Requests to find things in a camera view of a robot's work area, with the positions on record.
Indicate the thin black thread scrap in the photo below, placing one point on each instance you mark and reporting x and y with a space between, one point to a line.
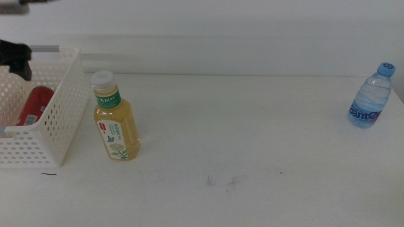
49 173

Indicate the yellow tea bottle white cap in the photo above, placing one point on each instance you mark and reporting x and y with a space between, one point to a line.
116 126

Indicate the red soda can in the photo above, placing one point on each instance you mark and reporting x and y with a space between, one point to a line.
36 104

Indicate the grey tape strip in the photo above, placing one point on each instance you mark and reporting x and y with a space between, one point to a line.
45 48
2 131

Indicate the white perforated plastic basket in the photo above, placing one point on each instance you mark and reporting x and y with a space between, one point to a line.
64 107

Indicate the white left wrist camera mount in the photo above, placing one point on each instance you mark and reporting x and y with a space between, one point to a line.
12 9

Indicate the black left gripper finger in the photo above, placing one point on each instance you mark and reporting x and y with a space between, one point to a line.
22 70

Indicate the clear water bottle blue cap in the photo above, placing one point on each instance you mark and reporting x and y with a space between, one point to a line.
368 101

